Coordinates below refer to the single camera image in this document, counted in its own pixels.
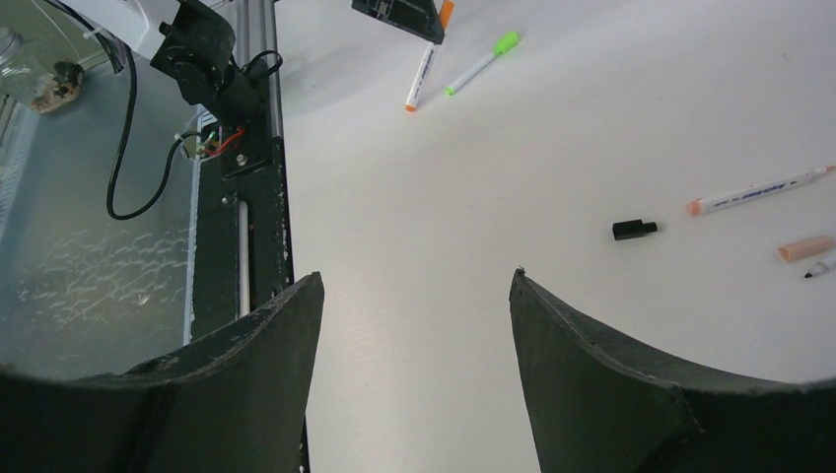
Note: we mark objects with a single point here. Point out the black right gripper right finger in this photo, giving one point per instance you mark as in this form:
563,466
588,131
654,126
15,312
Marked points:
599,400

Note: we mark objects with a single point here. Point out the orange pen cap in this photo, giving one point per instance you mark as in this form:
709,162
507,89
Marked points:
445,13

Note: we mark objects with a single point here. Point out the white pen green end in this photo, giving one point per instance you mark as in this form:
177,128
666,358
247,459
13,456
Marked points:
469,74

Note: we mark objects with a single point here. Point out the white pen orange tip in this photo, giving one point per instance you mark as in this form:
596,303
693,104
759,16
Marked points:
707,205

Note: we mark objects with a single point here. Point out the black pen cap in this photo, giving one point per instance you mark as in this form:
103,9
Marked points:
633,229

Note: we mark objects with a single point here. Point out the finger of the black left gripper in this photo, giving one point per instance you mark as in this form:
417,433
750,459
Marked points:
417,17

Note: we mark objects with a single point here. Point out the green pen cap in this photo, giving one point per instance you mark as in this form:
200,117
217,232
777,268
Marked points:
506,43

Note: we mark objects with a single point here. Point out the glass jar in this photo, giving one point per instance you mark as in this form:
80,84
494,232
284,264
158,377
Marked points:
34,75

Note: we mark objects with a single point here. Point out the peach pen cap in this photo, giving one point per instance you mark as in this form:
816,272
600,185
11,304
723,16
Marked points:
806,248

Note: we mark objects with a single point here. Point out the aluminium frame profile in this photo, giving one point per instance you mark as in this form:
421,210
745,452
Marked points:
258,72

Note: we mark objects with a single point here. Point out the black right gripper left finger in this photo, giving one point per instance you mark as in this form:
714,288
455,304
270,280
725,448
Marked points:
233,400

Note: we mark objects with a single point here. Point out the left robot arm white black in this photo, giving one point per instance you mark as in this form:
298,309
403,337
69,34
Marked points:
202,51

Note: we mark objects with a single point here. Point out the white pen peach end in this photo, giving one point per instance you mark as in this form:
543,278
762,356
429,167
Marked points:
425,66

